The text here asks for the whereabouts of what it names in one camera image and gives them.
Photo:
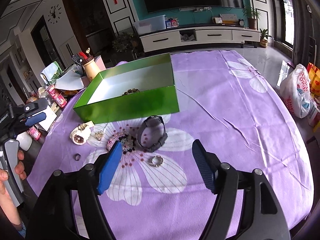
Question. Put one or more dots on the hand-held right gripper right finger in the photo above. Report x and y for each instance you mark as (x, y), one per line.
(203, 168)

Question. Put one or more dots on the white television cabinet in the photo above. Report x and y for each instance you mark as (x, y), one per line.
(212, 33)

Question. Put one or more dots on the purple floral cloth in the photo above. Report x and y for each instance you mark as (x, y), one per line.
(225, 105)

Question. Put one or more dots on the tall potted plant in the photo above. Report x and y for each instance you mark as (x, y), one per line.
(252, 17)

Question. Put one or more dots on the black wristwatch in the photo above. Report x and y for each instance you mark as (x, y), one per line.
(163, 140)

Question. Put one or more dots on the white cup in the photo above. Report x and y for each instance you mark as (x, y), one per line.
(25, 141)

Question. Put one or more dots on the black alarm clock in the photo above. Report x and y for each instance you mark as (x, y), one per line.
(241, 22)

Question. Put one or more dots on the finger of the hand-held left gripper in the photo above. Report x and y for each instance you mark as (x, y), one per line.
(36, 119)
(37, 103)

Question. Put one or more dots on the pink box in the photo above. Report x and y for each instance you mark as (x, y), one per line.
(101, 63)

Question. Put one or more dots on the green cardboard box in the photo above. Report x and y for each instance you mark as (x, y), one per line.
(130, 105)

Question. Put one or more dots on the small potted plant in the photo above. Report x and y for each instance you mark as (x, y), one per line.
(264, 38)

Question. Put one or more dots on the person's left hand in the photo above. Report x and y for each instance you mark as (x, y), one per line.
(19, 165)

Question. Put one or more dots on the white desk calendar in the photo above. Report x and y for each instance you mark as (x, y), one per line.
(228, 18)

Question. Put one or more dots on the clear plastic storage box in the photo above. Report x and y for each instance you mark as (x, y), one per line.
(150, 25)

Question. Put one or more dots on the person's left forearm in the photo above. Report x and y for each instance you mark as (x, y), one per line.
(8, 210)

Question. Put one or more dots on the black wall clock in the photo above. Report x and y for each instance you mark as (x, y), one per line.
(55, 14)

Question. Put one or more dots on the cream bottle-shaped pen holder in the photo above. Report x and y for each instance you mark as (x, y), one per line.
(90, 67)

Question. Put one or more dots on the white power strip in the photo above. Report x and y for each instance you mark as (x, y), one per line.
(195, 9)

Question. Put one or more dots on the bushy potted plant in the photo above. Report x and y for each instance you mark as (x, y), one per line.
(123, 41)

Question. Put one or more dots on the white plastic bag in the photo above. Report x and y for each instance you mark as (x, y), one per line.
(293, 92)

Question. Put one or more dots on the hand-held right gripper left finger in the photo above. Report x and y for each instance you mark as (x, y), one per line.
(110, 171)

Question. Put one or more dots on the yellow bag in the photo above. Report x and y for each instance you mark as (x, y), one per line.
(314, 76)

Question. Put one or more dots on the white paper sheet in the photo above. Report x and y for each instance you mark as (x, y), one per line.
(68, 81)

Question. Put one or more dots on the gold pearl brooch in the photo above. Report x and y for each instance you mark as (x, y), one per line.
(99, 135)

